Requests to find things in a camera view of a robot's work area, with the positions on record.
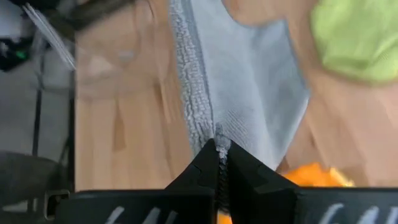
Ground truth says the black rounded seat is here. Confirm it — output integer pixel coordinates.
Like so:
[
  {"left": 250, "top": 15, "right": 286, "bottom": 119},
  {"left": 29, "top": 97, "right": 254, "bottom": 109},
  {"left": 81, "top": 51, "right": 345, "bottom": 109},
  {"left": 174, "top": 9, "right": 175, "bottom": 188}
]
[{"left": 0, "top": 151, "right": 69, "bottom": 194}]

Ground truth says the orange microfiber towel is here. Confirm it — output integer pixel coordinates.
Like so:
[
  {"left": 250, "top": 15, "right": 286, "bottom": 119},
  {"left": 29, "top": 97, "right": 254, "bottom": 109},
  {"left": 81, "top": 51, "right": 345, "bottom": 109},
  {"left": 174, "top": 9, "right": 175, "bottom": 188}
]
[{"left": 217, "top": 161, "right": 356, "bottom": 224}]

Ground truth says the lime green microfiber towel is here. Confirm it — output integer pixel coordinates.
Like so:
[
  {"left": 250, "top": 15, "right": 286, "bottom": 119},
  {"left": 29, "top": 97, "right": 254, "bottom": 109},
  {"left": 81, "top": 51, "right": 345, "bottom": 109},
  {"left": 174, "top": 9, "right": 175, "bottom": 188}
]
[{"left": 310, "top": 0, "right": 398, "bottom": 85}]

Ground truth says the black device with green light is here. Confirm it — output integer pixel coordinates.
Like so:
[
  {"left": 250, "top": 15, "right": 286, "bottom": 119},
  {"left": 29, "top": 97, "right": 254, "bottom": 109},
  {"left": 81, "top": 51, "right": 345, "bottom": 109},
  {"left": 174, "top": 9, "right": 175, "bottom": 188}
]
[{"left": 0, "top": 37, "right": 35, "bottom": 72}]

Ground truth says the silver frame bracket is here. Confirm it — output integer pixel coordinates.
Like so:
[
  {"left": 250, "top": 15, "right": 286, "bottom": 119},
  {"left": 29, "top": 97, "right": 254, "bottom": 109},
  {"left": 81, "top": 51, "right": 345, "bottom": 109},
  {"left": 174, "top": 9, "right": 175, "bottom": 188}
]
[{"left": 23, "top": 2, "right": 76, "bottom": 71}]

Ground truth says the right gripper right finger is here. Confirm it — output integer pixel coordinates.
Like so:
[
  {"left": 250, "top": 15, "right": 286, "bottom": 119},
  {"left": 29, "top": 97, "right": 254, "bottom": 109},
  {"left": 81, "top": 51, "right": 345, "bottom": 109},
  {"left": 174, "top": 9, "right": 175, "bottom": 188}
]
[{"left": 228, "top": 141, "right": 398, "bottom": 224}]

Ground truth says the grey microfiber towel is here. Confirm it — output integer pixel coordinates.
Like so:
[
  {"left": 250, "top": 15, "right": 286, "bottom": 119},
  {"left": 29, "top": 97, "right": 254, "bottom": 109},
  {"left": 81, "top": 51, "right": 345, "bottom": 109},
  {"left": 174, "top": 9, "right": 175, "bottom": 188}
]
[{"left": 169, "top": 0, "right": 311, "bottom": 171}]

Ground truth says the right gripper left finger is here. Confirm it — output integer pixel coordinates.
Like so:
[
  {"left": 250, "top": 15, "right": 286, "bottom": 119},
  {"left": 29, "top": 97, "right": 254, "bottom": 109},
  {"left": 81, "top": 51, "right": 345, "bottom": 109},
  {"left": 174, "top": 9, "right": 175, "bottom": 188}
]
[{"left": 54, "top": 139, "right": 220, "bottom": 224}]

